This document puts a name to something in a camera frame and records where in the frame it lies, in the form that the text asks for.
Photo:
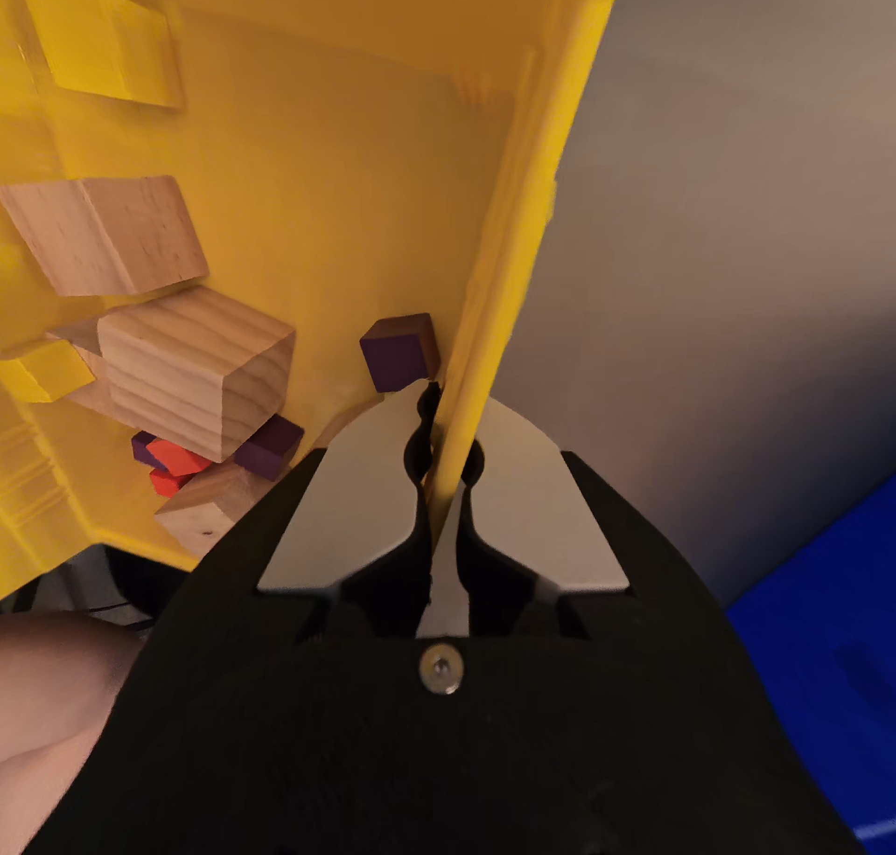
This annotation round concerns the person's left forearm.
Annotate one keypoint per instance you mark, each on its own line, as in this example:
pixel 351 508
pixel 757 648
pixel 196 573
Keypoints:
pixel 49 694

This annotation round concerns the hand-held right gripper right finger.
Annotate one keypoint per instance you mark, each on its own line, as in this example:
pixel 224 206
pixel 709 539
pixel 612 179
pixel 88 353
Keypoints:
pixel 546 512

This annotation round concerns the pile of coloured wooden cubes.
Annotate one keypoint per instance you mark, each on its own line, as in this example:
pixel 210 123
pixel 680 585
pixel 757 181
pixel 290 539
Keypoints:
pixel 175 372

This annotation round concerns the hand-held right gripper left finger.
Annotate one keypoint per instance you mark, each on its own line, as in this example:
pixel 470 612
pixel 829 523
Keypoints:
pixel 336 512

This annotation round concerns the yellow plastic box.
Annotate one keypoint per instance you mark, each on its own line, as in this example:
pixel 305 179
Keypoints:
pixel 350 204

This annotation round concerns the blue plastic box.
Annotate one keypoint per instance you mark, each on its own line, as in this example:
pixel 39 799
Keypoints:
pixel 826 659

